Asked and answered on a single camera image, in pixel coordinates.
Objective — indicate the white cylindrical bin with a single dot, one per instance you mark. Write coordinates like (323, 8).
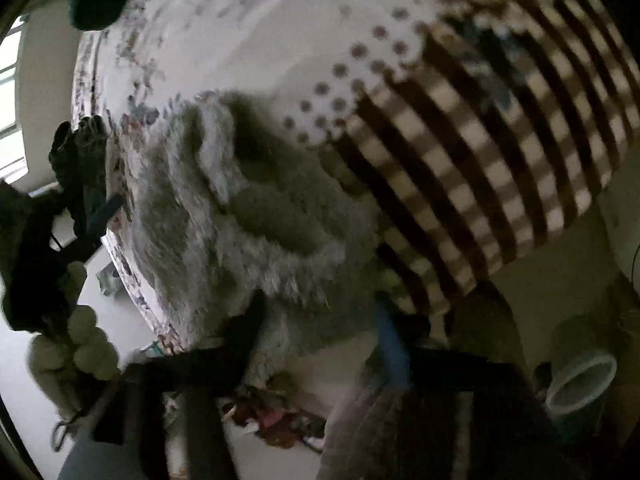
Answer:
(584, 363)

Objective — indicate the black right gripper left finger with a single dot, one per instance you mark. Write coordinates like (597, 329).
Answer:
(126, 436)

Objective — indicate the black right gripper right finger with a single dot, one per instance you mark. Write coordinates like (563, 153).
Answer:
(423, 411)

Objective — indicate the floral plaid fleece blanket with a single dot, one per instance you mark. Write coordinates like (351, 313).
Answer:
(491, 124)

